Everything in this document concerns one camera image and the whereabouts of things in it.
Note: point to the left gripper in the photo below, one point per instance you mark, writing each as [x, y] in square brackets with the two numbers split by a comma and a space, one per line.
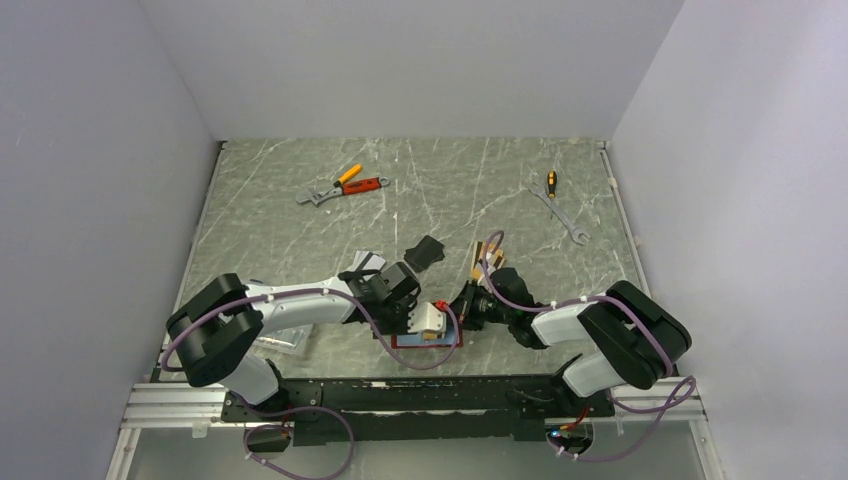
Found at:
[402, 328]

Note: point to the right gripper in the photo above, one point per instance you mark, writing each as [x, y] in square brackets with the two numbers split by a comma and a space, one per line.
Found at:
[462, 306]

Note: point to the red leather card holder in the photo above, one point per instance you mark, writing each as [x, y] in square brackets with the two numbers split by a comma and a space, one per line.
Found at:
[414, 341]

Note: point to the silver credit card stack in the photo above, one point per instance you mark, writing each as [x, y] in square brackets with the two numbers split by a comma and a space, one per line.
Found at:
[367, 260]

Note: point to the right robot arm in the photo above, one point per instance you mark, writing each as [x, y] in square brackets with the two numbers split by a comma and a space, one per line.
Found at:
[637, 341]

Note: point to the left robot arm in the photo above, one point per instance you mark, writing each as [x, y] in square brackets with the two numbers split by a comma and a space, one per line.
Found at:
[212, 334]

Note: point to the clear plastic screw box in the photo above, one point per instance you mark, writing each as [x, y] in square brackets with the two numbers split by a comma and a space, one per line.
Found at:
[291, 341]

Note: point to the silver open end wrench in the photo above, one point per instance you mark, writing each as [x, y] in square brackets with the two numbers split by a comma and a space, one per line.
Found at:
[578, 235]

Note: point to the orange black screwdriver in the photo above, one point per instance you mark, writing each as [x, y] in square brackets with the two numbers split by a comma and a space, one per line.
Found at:
[551, 184]

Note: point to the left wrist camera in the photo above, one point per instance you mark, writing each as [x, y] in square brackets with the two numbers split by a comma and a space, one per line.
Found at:
[426, 318]

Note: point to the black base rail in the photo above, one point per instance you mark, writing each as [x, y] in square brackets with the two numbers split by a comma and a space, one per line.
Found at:
[518, 407]

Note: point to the red handled adjustable wrench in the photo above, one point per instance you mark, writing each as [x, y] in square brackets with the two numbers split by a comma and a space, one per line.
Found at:
[310, 196]

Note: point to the aluminium frame rail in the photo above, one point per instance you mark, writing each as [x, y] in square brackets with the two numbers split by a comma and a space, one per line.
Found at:
[175, 405]

